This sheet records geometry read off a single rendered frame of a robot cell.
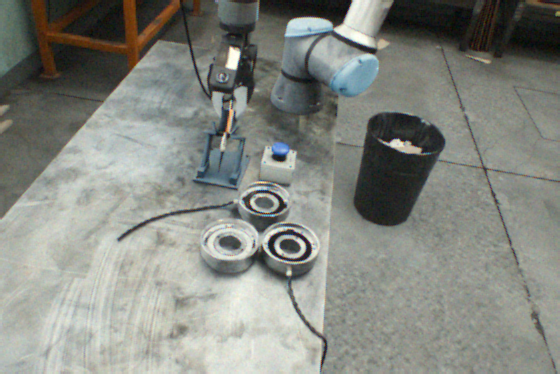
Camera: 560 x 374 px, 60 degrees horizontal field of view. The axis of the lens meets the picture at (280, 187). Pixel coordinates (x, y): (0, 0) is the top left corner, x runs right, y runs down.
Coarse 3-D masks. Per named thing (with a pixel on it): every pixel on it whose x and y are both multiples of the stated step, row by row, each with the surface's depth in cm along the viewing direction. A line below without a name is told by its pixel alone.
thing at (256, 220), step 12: (240, 192) 96; (276, 192) 99; (240, 204) 94; (252, 204) 95; (264, 204) 99; (276, 204) 96; (288, 204) 97; (252, 216) 92; (264, 216) 92; (276, 216) 92; (264, 228) 94
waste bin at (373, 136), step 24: (384, 120) 217; (408, 120) 220; (384, 144) 196; (432, 144) 213; (360, 168) 218; (384, 168) 201; (408, 168) 198; (432, 168) 205; (360, 192) 220; (384, 192) 209; (408, 192) 208; (384, 216) 218
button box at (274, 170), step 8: (264, 152) 107; (272, 152) 107; (296, 152) 109; (264, 160) 105; (272, 160) 105; (280, 160) 105; (288, 160) 106; (264, 168) 104; (272, 168) 104; (280, 168) 104; (288, 168) 104; (264, 176) 106; (272, 176) 105; (280, 176) 105; (288, 176) 105; (288, 184) 106
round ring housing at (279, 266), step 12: (276, 228) 91; (288, 228) 91; (300, 228) 91; (264, 240) 88; (276, 240) 88; (288, 240) 90; (300, 240) 89; (312, 240) 90; (264, 252) 85; (300, 252) 87; (312, 252) 87; (276, 264) 84; (288, 264) 83; (300, 264) 83; (312, 264) 86
